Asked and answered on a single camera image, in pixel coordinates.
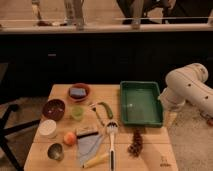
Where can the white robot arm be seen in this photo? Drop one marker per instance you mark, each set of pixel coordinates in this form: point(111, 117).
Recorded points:
point(187, 84)

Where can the blue sponge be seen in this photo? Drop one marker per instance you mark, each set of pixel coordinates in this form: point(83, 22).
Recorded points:
point(77, 92)

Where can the green plastic tray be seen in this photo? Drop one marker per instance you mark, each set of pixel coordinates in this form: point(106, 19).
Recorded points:
point(139, 104)

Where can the green plastic cup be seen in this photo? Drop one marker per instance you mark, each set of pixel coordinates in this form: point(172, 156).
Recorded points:
point(77, 113)

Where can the white dish brush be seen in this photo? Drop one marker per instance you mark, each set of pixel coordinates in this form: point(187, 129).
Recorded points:
point(112, 129)

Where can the small block with black bar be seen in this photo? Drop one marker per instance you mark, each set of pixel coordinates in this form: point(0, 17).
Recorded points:
point(86, 131)

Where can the blue-grey cloth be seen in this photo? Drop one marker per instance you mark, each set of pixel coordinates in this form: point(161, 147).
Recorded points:
point(88, 147)

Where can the orange fruit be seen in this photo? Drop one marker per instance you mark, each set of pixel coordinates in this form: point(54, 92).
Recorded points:
point(70, 138)

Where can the brown pine cone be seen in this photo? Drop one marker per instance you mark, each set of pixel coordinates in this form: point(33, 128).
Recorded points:
point(137, 144)

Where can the yellow banana toy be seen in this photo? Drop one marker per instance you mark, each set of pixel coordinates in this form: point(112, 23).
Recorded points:
point(96, 160)

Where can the metal cup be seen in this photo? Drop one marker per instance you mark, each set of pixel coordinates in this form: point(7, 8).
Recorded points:
point(55, 152)

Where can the black office chair base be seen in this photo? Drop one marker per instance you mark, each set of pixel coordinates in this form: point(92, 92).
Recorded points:
point(7, 131)

